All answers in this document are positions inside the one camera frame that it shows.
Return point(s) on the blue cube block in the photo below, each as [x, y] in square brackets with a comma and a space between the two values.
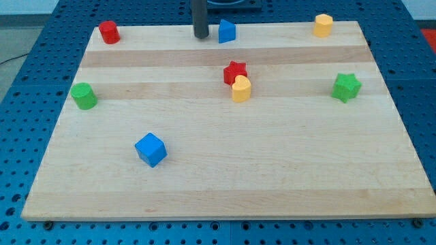
[151, 150]

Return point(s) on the yellow heart block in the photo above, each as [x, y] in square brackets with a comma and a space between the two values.
[241, 89]

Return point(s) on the red star block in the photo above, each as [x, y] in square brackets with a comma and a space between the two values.
[232, 70]

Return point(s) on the light wooden board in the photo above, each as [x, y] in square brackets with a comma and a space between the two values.
[289, 152]

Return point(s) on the blue triangular prism block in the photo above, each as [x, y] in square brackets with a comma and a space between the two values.
[227, 31]

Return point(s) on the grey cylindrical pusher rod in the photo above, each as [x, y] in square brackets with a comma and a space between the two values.
[199, 16]

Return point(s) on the green star block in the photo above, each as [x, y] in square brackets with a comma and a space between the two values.
[346, 87]

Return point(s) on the green cylinder block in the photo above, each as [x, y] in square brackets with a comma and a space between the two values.
[83, 95]

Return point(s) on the yellow hexagon block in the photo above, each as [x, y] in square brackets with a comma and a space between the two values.
[323, 25]

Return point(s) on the red cylinder block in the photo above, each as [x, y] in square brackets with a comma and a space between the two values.
[109, 32]

